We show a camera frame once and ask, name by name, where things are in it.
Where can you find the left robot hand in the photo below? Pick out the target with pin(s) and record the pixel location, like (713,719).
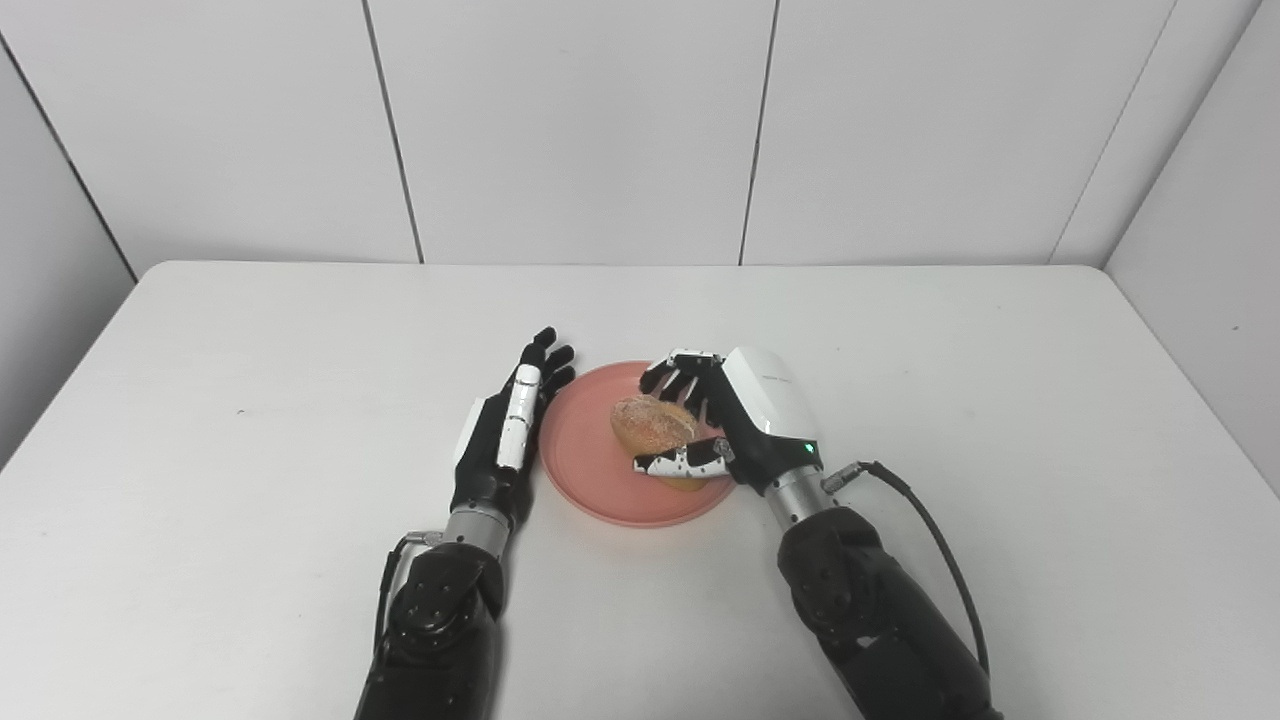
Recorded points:
(505,440)

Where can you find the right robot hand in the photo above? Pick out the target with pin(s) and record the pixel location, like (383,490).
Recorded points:
(745,410)

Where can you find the pink plate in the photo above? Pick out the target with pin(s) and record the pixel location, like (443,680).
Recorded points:
(590,470)

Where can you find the bread roll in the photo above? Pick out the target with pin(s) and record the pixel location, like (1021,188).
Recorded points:
(652,425)

